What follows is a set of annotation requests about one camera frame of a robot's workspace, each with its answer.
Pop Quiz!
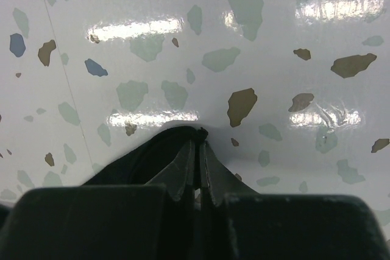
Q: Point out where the black t shirt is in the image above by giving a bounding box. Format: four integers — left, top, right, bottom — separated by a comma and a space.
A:
83, 125, 208, 186

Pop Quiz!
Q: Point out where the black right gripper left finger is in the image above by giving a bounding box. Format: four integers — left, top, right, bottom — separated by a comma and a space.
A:
1, 141, 195, 259

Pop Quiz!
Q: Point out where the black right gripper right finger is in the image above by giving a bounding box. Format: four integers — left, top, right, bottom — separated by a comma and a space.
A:
199, 142, 389, 259

